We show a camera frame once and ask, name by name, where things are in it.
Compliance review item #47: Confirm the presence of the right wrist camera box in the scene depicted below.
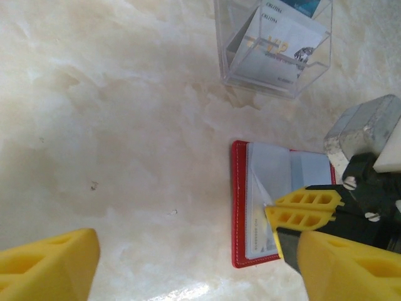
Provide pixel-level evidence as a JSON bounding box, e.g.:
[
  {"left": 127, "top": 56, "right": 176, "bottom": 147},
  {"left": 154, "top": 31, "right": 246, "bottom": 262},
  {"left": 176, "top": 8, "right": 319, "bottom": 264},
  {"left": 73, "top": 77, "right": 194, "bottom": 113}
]
[{"left": 323, "top": 93, "right": 401, "bottom": 174}]

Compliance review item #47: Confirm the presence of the clear acrylic card box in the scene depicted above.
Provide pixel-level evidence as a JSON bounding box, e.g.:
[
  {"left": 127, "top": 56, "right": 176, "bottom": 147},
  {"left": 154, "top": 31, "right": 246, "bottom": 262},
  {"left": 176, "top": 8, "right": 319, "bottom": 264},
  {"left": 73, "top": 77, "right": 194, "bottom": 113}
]
[{"left": 214, "top": 0, "right": 333, "bottom": 100}]

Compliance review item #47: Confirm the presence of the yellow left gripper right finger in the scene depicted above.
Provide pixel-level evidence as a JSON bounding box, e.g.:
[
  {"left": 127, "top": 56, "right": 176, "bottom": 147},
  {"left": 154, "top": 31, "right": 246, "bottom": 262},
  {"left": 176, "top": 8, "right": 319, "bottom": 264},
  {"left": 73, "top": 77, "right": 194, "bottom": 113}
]
[{"left": 275, "top": 230, "right": 401, "bottom": 301}]

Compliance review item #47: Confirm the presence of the red card holder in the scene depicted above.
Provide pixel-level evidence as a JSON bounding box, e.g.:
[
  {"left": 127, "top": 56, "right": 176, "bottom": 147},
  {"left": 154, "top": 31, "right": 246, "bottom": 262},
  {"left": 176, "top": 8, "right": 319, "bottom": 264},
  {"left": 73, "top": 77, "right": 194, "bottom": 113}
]
[{"left": 231, "top": 140, "right": 338, "bottom": 270}]

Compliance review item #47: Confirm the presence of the blue credit card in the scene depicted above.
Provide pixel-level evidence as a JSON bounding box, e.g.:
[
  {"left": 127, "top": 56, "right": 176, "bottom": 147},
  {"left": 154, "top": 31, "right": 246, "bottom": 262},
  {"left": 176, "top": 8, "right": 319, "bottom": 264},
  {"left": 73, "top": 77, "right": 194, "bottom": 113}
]
[{"left": 280, "top": 0, "right": 321, "bottom": 19}]

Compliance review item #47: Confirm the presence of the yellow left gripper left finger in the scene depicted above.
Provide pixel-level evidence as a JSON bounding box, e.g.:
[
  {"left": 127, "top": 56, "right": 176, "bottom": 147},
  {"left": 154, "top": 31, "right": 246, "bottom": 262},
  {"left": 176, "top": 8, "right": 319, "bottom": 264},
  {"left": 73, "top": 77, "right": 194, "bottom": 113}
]
[{"left": 0, "top": 228, "right": 102, "bottom": 301}]

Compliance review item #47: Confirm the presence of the silver VIP card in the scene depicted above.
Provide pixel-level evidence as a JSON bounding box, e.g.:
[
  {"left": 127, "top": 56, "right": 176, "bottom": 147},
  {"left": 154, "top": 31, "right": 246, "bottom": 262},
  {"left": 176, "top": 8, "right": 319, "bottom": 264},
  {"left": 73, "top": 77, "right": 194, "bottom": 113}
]
[
  {"left": 247, "top": 200, "right": 284, "bottom": 260},
  {"left": 226, "top": 6, "right": 327, "bottom": 86},
  {"left": 261, "top": 0, "right": 314, "bottom": 19}
]

